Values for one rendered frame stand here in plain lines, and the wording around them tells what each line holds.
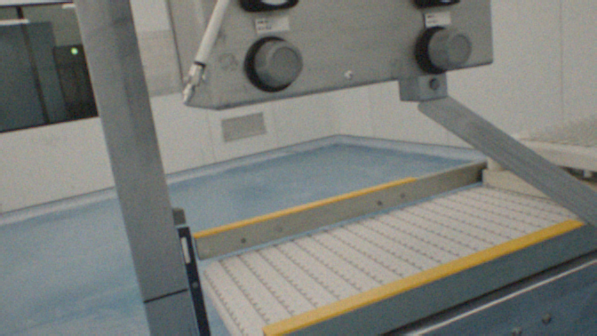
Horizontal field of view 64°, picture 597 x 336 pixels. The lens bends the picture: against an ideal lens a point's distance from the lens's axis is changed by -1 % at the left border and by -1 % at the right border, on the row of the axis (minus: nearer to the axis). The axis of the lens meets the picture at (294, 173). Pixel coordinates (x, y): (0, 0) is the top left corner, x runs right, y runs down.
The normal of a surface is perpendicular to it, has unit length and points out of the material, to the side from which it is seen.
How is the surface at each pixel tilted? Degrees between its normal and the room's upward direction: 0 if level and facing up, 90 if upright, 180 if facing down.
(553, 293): 90
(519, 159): 87
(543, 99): 90
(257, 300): 0
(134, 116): 90
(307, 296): 0
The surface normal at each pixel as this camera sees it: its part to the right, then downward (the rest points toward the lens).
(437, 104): -0.18, 0.19
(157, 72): 0.49, 0.13
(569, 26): -0.86, 0.23
